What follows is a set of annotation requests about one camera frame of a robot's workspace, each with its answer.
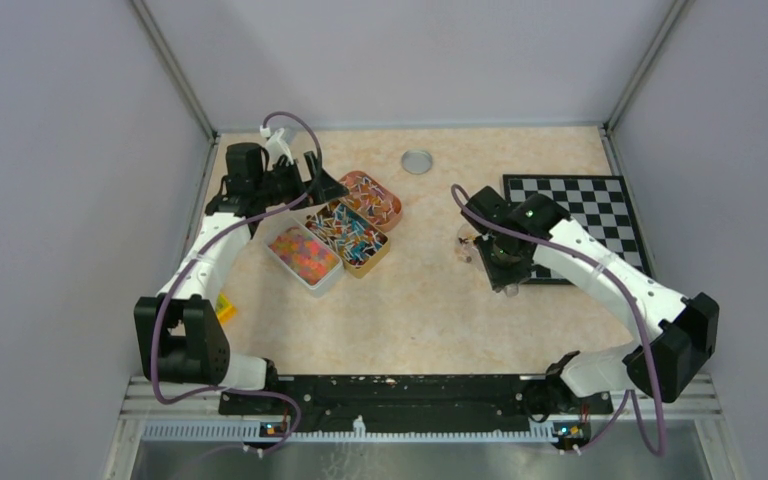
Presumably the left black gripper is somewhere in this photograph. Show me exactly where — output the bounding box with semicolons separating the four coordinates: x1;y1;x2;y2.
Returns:
254;150;348;210

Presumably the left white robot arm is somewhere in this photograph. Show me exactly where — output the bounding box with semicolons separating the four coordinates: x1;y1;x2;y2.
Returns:
133;142;348;414

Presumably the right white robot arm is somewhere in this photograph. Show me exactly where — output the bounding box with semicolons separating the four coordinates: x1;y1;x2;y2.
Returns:
451;184;720;412

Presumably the clear glass jar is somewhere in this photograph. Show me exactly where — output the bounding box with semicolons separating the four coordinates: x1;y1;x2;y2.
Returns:
454;223;483;270

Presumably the pink candy tin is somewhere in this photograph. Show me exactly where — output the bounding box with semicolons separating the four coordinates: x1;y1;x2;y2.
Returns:
338;170;403;232

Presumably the gold lollipop tin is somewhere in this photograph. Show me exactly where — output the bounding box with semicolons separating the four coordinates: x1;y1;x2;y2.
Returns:
303;200;391;279

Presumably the white star candy tin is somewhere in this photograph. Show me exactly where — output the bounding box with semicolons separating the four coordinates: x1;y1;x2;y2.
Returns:
263;218;344;298

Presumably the silver round lid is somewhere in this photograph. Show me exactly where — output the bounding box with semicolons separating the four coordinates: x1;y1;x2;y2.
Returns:
400;149;433;175

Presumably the black white chessboard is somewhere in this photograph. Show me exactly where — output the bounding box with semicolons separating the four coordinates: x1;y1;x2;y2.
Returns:
501;174;652;276

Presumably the yellow plastic cube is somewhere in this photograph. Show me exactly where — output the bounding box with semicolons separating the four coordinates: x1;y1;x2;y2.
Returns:
215;293;237;325

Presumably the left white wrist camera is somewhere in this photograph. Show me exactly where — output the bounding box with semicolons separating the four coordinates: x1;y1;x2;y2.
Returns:
260;126;296;165

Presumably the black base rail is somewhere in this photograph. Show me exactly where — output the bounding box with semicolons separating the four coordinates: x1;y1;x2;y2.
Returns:
218;374;613;434

